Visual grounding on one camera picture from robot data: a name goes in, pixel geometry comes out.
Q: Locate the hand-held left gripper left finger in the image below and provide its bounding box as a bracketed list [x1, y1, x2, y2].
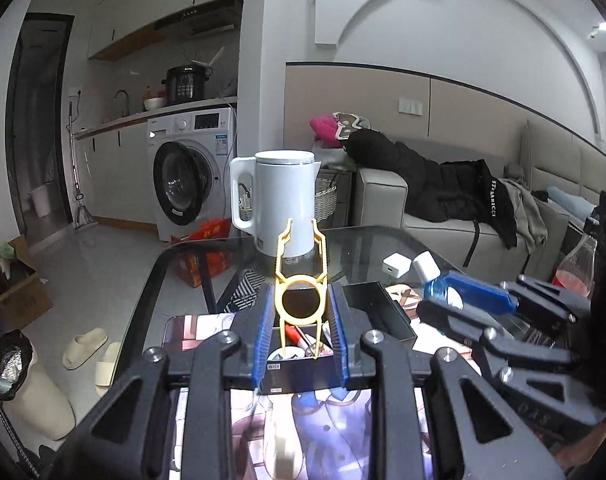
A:
[58, 284, 275, 480]

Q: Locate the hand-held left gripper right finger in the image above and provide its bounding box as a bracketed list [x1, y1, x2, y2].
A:
[329, 283, 566, 480]

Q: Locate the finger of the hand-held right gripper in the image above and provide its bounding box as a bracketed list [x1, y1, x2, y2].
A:
[440, 271, 591, 323]
[417, 297, 576, 368]

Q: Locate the yellow plastic tool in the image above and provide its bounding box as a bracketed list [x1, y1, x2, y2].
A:
[274, 218, 330, 361]

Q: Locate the black storage box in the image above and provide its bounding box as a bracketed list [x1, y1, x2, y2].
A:
[265, 281, 418, 395]

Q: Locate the blue bottle with white cap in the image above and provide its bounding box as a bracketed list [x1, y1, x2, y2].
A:
[412, 251, 466, 311]

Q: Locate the red and white tube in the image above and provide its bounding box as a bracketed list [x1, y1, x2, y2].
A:
[284, 325, 314, 348]

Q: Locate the black white striped mat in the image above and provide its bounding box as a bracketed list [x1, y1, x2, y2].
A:
[217, 269, 269, 313]

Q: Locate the white charger block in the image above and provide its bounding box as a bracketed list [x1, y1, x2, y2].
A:
[383, 253, 413, 278]

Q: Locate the dark kettle base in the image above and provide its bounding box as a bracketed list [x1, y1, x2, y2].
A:
[263, 252, 329, 272]

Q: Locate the grey garment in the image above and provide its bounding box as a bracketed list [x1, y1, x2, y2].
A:
[503, 177, 548, 253]

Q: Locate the red cardboard box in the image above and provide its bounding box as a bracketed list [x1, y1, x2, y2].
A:
[170, 218, 232, 288]

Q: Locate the pink drink bottle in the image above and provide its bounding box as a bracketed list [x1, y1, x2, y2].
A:
[553, 232, 598, 297]

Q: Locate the printed table mat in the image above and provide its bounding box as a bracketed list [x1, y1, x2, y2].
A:
[165, 280, 558, 480]

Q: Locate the black jacket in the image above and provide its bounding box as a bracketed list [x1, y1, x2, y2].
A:
[344, 129, 518, 250]

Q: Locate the light blue cloth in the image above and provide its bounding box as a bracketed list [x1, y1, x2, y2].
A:
[547, 186, 596, 217]

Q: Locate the grey sofa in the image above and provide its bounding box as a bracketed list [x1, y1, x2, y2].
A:
[355, 120, 606, 281]

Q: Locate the wicker basket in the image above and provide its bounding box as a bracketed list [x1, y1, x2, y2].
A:
[239, 170, 339, 226]

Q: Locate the white electric kettle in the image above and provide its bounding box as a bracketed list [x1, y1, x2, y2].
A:
[229, 150, 322, 259]

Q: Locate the beige slipper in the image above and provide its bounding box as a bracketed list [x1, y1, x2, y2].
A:
[62, 328, 109, 371]
[94, 341, 124, 398]

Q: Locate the white washing machine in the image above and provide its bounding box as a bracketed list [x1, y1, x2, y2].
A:
[148, 105, 239, 243]

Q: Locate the patterned cushion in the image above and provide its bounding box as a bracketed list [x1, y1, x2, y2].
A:
[333, 111, 373, 140]

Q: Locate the pink plush item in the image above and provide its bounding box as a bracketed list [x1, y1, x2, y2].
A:
[309, 115, 344, 148]

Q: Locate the white kitchen counter cabinet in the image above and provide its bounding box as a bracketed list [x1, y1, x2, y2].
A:
[73, 105, 239, 226]

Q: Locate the mop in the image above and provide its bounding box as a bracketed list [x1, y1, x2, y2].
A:
[67, 101, 98, 231]

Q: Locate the beige trash bin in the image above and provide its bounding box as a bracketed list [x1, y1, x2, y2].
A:
[0, 330, 76, 441]

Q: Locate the brown cardboard box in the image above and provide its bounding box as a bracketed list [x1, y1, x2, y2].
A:
[0, 235, 54, 331]

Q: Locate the white bucket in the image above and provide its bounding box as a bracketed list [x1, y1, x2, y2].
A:
[29, 182, 54, 218]

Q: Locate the black rice cooker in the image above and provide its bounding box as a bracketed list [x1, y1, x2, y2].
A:
[163, 62, 214, 106]

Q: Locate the range hood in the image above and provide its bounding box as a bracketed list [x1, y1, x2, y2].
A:
[155, 2, 236, 36]

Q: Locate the white wall cabinet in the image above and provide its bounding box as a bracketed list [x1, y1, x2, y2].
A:
[87, 0, 246, 61]

